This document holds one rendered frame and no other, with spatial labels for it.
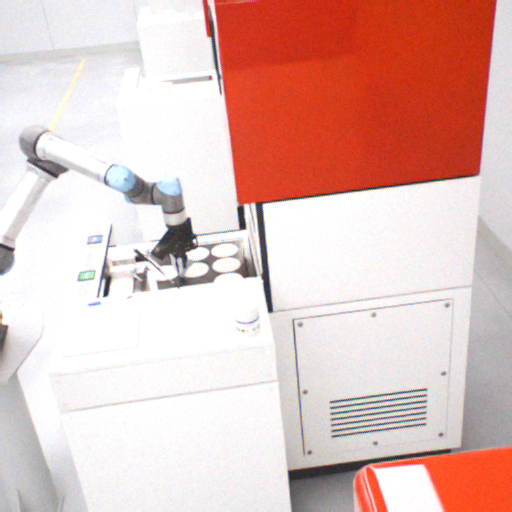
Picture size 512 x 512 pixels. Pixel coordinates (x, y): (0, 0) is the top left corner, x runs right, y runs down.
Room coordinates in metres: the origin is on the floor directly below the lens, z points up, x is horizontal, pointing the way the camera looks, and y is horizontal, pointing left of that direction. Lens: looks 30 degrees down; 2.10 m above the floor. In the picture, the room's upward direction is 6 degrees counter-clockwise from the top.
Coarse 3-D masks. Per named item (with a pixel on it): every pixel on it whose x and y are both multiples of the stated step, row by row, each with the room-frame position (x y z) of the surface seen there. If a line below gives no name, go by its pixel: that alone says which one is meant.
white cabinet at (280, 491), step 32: (256, 384) 1.50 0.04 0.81; (64, 416) 1.47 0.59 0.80; (96, 416) 1.48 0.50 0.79; (128, 416) 1.48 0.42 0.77; (160, 416) 1.48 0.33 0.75; (192, 416) 1.49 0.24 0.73; (224, 416) 1.49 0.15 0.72; (256, 416) 1.50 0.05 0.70; (96, 448) 1.47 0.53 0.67; (128, 448) 1.48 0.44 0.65; (160, 448) 1.48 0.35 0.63; (192, 448) 1.49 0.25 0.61; (224, 448) 1.49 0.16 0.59; (256, 448) 1.50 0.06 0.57; (96, 480) 1.47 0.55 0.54; (128, 480) 1.48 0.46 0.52; (160, 480) 1.48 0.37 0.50; (192, 480) 1.49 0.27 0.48; (224, 480) 1.49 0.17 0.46; (256, 480) 1.50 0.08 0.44; (288, 480) 1.50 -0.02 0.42
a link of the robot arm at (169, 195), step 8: (168, 176) 2.03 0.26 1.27; (176, 176) 2.02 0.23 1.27; (160, 184) 1.99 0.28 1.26; (168, 184) 1.98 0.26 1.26; (176, 184) 1.99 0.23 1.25; (160, 192) 1.99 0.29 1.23; (168, 192) 1.97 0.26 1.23; (176, 192) 1.98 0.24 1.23; (160, 200) 1.98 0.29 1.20; (168, 200) 1.98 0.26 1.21; (176, 200) 1.98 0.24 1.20; (168, 208) 1.98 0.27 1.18; (176, 208) 1.98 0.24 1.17; (184, 208) 2.00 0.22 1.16
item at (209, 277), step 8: (240, 240) 2.23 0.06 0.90; (208, 248) 2.19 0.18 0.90; (240, 248) 2.16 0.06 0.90; (152, 256) 2.17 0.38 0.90; (168, 256) 2.16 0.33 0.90; (208, 256) 2.13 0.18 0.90; (216, 256) 2.12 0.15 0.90; (232, 256) 2.11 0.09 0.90; (240, 256) 2.10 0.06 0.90; (160, 264) 2.11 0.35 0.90; (168, 264) 2.10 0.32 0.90; (208, 264) 2.07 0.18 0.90; (240, 264) 2.05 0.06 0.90; (208, 272) 2.02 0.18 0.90; (216, 272) 2.01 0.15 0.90; (232, 272) 2.00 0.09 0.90; (240, 272) 1.99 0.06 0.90; (168, 280) 1.99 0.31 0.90; (176, 280) 1.98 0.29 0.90; (184, 280) 1.98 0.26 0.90; (192, 280) 1.97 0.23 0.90; (200, 280) 1.97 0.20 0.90; (208, 280) 1.96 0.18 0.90; (160, 288) 1.94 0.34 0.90; (168, 288) 1.94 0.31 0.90
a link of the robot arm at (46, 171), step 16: (32, 160) 2.20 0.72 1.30; (48, 160) 2.18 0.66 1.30; (32, 176) 2.18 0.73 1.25; (48, 176) 2.18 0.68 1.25; (16, 192) 2.16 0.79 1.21; (32, 192) 2.15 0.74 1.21; (16, 208) 2.12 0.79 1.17; (32, 208) 2.15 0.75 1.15; (0, 224) 2.10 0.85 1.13; (16, 224) 2.10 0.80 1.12; (0, 240) 2.06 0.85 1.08; (0, 256) 2.04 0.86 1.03; (0, 272) 2.05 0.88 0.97
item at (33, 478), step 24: (0, 384) 1.80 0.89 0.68; (0, 408) 1.79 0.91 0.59; (24, 408) 1.85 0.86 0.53; (0, 432) 1.78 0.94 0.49; (24, 432) 1.82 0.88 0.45; (0, 456) 1.79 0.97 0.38; (24, 456) 1.80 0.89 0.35; (0, 480) 1.87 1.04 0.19; (24, 480) 1.79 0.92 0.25; (48, 480) 1.85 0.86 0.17; (0, 504) 1.86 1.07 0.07; (24, 504) 1.78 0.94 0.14; (48, 504) 1.82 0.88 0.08
